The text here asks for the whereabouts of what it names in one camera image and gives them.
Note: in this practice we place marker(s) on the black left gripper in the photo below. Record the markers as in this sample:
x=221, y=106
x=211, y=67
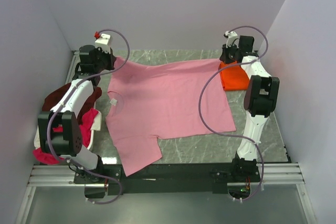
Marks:
x=109, y=60

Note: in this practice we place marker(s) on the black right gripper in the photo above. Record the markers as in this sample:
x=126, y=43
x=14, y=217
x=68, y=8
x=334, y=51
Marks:
x=227, y=56

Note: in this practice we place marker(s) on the pink t shirt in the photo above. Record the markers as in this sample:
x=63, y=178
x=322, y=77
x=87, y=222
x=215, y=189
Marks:
x=173, y=100

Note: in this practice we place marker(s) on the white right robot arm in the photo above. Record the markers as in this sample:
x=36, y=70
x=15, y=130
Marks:
x=259, y=101

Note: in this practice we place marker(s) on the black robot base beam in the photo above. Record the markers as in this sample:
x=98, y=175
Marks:
x=168, y=178

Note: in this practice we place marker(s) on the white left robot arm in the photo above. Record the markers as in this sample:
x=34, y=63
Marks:
x=59, y=131

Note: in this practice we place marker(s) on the folded orange t shirt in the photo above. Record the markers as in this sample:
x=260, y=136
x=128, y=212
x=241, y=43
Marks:
x=233, y=78

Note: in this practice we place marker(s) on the dark red t shirt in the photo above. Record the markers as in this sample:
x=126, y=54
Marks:
x=53, y=98

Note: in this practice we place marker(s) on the magenta t shirt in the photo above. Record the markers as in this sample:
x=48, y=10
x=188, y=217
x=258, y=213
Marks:
x=86, y=129

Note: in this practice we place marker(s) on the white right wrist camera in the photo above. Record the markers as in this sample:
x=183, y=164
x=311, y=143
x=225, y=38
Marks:
x=231, y=39

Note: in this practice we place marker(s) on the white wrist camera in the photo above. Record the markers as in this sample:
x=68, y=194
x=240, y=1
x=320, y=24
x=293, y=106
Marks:
x=103, y=42
x=231, y=39

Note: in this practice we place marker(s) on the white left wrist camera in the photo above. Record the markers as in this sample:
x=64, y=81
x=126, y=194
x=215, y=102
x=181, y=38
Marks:
x=103, y=42

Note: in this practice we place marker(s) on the aluminium rail frame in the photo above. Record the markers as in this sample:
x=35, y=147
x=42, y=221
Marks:
x=62, y=176

